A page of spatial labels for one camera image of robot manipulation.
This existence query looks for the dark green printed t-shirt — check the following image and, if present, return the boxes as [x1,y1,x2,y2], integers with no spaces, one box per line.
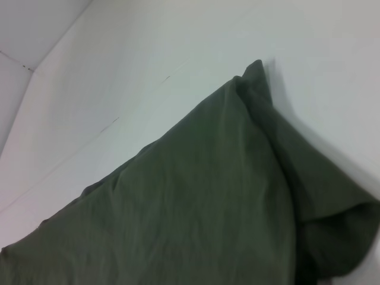
[0,58,380,285]

